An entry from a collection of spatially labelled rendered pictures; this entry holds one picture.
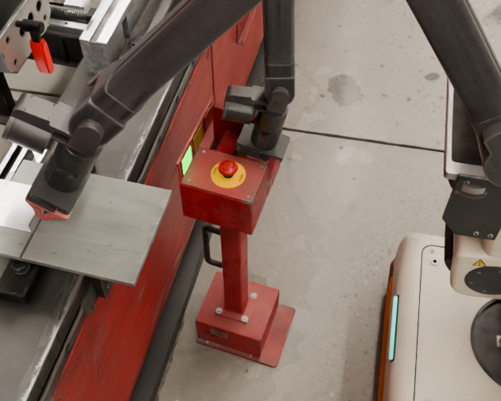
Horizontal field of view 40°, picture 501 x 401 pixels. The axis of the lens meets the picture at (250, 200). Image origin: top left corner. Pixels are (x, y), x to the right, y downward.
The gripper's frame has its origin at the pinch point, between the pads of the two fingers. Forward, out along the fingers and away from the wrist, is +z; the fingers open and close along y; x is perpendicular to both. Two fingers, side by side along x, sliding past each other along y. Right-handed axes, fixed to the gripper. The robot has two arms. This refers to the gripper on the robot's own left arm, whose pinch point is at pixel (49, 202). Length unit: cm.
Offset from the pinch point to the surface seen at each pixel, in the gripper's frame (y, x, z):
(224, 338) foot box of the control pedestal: -27, 61, 75
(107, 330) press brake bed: 2.6, 21.7, 31.6
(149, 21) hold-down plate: -58, 1, 12
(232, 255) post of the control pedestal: -33, 45, 42
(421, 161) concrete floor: -112, 107, 57
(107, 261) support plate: 7.0, 11.6, -4.0
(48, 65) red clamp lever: -14.2, -9.5, -12.5
